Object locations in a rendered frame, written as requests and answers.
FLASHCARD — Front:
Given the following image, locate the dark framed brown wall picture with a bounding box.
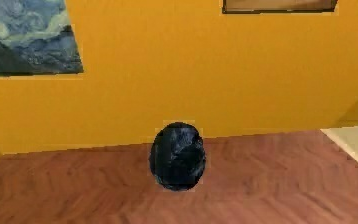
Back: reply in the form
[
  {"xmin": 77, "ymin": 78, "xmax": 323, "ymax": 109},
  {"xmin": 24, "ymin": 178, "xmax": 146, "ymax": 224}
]
[{"xmin": 221, "ymin": 0, "xmax": 339, "ymax": 15}]

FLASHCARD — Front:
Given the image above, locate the blue swirly wall painting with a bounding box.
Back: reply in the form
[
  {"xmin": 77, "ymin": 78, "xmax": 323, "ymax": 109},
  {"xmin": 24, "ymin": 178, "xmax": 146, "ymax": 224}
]
[{"xmin": 0, "ymin": 0, "xmax": 85, "ymax": 78}]

